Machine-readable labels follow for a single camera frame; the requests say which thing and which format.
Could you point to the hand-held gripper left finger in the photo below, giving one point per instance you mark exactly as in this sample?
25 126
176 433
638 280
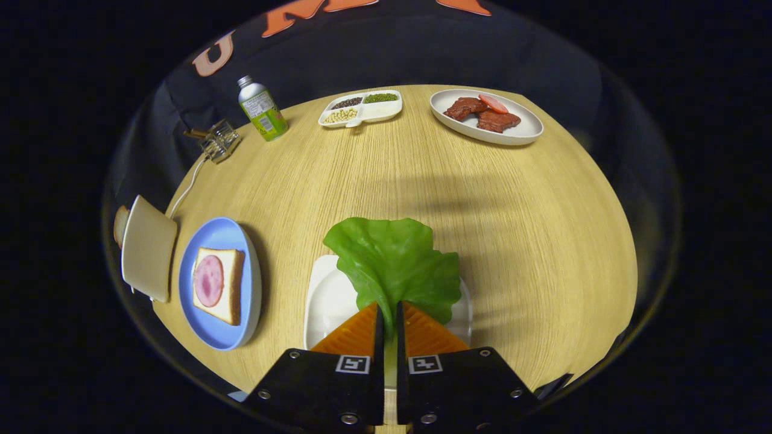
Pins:
379 374

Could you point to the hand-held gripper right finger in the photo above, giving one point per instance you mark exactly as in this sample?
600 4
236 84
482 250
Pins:
401 374

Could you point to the green lettuce leaf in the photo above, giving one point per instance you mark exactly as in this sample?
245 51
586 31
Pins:
392 265

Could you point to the white rounded square plate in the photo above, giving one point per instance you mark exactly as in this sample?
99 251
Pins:
329 295

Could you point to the blue round plate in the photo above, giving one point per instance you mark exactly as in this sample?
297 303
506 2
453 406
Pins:
214 331

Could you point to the white bread slice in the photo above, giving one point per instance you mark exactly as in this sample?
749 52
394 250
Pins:
234 283

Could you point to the pink ham slice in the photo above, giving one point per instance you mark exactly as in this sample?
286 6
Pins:
208 281

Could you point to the white toaster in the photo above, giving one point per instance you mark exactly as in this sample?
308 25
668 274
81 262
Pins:
148 253

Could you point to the pile of yellow beans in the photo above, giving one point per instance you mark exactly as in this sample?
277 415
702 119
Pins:
339 116

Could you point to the white divided dish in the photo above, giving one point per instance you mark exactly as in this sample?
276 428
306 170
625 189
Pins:
381 110

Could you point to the brown meat slice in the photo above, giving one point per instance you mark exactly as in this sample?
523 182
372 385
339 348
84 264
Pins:
463 108
497 122

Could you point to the pile of dark beans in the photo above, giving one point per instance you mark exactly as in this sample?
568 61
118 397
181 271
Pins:
347 103

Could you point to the white oval plate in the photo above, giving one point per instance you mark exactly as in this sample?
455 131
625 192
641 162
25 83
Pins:
525 128

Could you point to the pile of green beans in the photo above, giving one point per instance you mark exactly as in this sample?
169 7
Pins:
380 97

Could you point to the red tomato slice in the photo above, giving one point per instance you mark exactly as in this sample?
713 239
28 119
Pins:
493 103

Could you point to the silver bottle green label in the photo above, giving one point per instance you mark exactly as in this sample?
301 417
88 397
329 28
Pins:
262 111

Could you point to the black backdrop cloth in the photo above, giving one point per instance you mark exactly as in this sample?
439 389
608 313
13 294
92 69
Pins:
362 54

